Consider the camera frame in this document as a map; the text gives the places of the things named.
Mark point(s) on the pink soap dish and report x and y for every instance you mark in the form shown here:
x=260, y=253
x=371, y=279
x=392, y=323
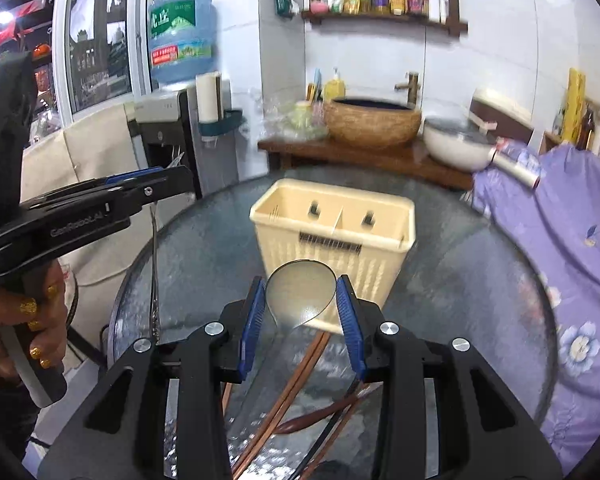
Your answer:
x=319, y=6

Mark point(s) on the yellow pump soap bottle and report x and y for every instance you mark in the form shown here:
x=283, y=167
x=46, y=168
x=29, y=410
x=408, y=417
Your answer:
x=334, y=89

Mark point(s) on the blue water bottle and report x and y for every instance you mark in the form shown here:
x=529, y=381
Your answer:
x=180, y=35

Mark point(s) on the bronze faucet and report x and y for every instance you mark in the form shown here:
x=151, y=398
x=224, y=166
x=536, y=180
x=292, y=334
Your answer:
x=411, y=87

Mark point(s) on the cream plastic utensil basket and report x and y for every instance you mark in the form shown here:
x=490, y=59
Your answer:
x=380, y=255

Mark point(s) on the wooden wall shelf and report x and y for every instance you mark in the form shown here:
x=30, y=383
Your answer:
x=380, y=19

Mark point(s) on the window with white frame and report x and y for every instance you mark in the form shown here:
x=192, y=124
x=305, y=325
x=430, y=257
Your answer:
x=100, y=40

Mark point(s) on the light green cup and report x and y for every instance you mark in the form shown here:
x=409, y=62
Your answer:
x=302, y=116

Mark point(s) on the tall yellow box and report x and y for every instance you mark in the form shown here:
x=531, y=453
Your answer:
x=575, y=105

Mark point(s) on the brown glass bottle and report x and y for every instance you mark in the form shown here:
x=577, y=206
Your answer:
x=586, y=130

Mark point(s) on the wooden counter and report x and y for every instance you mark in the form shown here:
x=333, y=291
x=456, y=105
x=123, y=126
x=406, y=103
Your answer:
x=360, y=157

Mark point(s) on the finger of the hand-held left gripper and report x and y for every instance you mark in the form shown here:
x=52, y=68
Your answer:
x=130, y=178
x=172, y=182

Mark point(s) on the beige cloth cover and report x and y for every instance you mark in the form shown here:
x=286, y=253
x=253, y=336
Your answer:
x=95, y=150

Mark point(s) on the white pan with glass lid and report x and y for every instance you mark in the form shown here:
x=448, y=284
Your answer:
x=455, y=147

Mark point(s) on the brown and white rice cooker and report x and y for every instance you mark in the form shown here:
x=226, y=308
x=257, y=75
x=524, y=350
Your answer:
x=505, y=117

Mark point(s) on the person's left forearm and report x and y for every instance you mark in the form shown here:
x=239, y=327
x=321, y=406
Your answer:
x=5, y=420

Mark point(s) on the black chopstick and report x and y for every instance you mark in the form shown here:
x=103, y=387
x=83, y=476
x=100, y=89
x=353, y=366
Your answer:
x=317, y=450

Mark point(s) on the purple floral cloth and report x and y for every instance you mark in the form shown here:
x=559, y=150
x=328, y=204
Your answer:
x=555, y=240

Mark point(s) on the dark brown wooden spoon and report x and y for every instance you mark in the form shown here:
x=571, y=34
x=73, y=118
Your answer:
x=310, y=417

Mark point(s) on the metal spoon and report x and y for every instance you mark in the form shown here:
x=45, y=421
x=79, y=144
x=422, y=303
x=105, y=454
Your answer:
x=300, y=290

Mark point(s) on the clear plastic bag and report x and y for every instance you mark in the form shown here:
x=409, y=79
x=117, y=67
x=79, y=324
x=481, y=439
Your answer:
x=275, y=115

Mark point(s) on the brown wooden chopstick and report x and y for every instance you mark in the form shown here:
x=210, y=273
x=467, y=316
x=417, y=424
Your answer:
x=309, y=373
x=302, y=370
x=341, y=450

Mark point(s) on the water dispenser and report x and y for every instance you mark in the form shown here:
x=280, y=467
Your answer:
x=162, y=135

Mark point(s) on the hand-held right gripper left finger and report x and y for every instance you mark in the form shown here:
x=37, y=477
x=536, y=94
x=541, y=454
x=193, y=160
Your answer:
x=252, y=327

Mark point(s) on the slim metal utensil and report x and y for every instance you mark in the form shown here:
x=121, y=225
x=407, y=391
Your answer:
x=154, y=270

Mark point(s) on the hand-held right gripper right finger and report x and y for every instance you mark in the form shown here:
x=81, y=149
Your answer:
x=350, y=330

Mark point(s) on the brown woven basin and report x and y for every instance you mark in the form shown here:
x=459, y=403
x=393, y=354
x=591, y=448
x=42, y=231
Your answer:
x=372, y=125

